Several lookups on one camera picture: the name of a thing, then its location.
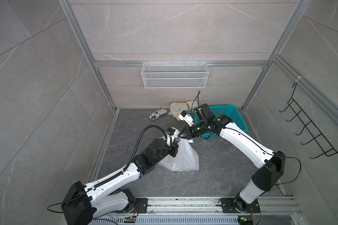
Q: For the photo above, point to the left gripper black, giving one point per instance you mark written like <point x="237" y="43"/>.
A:
<point x="173" y="148"/>

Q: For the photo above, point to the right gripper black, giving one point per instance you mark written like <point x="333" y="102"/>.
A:
<point x="188" y="134"/>

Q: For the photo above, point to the white printed plastic bag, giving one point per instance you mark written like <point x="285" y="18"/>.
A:
<point x="186" y="159"/>

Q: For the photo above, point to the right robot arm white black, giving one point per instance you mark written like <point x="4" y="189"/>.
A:
<point x="270" y="164"/>

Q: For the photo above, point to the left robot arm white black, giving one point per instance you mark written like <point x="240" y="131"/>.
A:
<point x="84" y="202"/>

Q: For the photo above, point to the white plush bear toy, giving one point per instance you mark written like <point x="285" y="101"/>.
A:
<point x="176" y="108"/>

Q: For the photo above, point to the small white toy car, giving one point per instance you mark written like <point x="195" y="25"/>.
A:
<point x="157" y="114"/>

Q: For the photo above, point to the teal plastic basket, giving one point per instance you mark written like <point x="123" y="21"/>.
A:
<point x="231" y="111"/>

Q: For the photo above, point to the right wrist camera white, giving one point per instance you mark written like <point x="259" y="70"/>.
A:
<point x="186" y="117"/>

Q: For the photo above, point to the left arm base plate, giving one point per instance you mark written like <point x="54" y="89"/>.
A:
<point x="135" y="205"/>

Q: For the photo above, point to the white wire mesh basket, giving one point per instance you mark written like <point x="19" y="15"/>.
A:
<point x="174" y="75"/>

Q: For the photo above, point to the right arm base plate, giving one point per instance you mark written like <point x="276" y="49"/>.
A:
<point x="232" y="205"/>

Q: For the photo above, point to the aluminium mounting rail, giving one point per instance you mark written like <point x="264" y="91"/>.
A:
<point x="284" y="205"/>

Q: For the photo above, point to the black wire hook rack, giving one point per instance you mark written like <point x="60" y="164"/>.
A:
<point x="310" y="127"/>

